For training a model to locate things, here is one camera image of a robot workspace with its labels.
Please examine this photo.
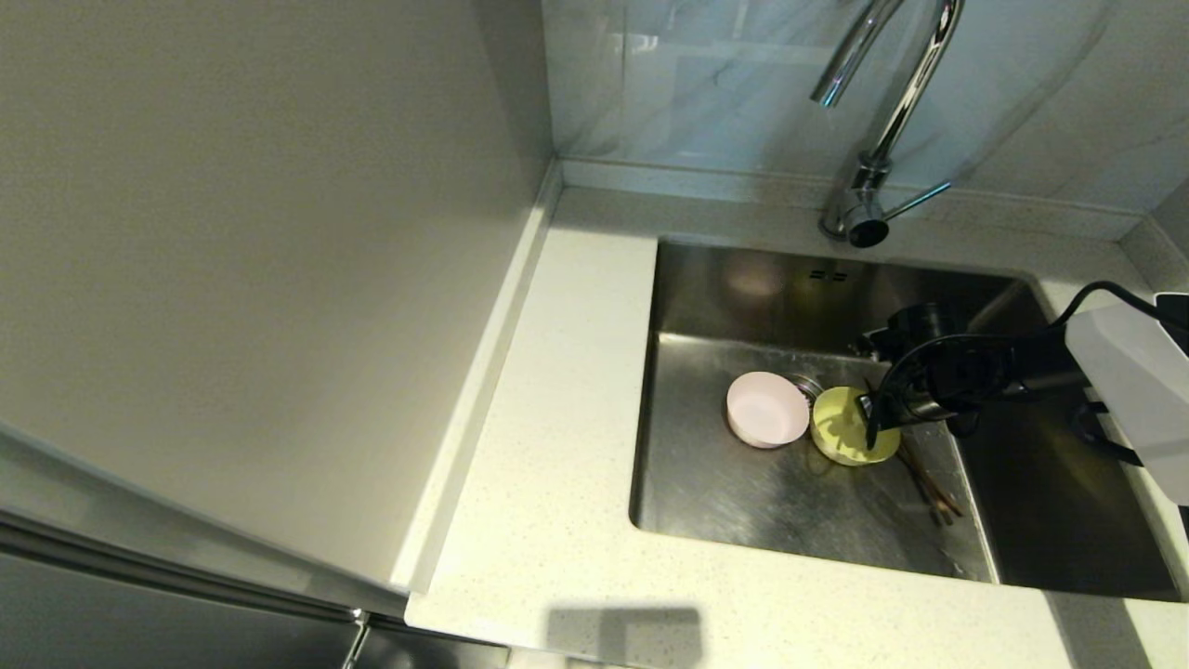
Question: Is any stainless steel sink basin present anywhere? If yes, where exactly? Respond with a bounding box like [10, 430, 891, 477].
[628, 237, 1185, 603]

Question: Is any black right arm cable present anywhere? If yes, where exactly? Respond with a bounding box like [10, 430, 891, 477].
[864, 281, 1189, 467]

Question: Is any grey tall cabinet door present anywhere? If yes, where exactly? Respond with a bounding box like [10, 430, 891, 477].
[0, 401, 410, 669]

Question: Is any grey base cabinet front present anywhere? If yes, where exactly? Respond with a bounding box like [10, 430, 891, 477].
[360, 618, 510, 669]

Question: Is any pink plastic bowl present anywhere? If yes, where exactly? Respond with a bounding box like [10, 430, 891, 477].
[725, 371, 812, 451]

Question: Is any yellow plastic bowl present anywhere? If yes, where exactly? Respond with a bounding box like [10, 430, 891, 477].
[810, 386, 902, 467]

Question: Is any chrome cabinet door handle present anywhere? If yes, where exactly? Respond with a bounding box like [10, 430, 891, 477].
[340, 607, 372, 669]

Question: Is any chrome gooseneck faucet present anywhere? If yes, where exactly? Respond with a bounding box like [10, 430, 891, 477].
[808, 0, 967, 250]

